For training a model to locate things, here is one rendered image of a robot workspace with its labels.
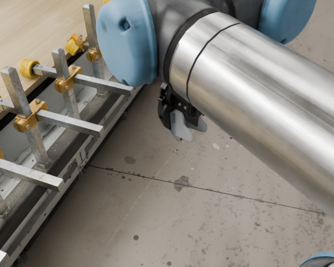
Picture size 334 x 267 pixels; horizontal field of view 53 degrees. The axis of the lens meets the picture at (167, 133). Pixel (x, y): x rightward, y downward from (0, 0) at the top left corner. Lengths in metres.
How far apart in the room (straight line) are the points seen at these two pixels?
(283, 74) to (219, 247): 1.81
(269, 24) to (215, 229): 1.77
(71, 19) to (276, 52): 1.89
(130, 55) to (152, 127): 2.32
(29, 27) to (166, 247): 1.43
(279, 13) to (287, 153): 0.17
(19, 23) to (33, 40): 0.24
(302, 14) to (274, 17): 0.04
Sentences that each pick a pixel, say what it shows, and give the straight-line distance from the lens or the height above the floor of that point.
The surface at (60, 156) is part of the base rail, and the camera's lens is 1.50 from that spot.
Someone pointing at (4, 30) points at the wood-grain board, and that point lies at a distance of 2.09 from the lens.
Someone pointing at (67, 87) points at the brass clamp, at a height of 0.95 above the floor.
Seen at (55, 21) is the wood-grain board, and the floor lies 0.90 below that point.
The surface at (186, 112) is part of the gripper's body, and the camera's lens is 0.52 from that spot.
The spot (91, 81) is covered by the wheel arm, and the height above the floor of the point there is 0.96.
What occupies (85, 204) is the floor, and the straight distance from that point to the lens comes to 2.19.
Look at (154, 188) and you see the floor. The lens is 2.20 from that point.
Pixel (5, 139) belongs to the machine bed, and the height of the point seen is 0.75.
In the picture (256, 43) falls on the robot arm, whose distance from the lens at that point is 0.24.
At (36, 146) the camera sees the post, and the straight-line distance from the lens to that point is 1.38.
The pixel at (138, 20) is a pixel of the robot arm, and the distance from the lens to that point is 0.27.
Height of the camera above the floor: 1.76
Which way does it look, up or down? 44 degrees down
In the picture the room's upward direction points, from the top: straight up
